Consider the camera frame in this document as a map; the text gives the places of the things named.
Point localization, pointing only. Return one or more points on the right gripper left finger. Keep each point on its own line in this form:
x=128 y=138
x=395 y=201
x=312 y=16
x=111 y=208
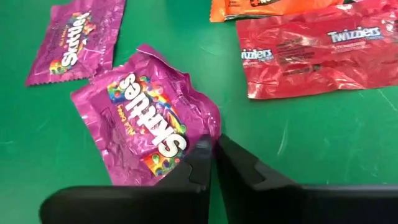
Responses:
x=174 y=205

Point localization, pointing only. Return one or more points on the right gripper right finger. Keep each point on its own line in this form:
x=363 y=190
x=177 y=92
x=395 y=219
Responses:
x=264 y=205

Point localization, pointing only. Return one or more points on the purple Skittles pack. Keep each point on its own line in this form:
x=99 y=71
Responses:
x=140 y=124
x=74 y=43

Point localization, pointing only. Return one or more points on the green table mat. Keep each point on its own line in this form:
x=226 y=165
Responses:
x=311 y=140

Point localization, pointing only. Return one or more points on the red Twizzlers pack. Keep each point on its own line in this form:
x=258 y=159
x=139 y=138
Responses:
x=311 y=62

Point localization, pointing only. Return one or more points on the orange Reese's pack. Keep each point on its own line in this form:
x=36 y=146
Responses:
x=264 y=9

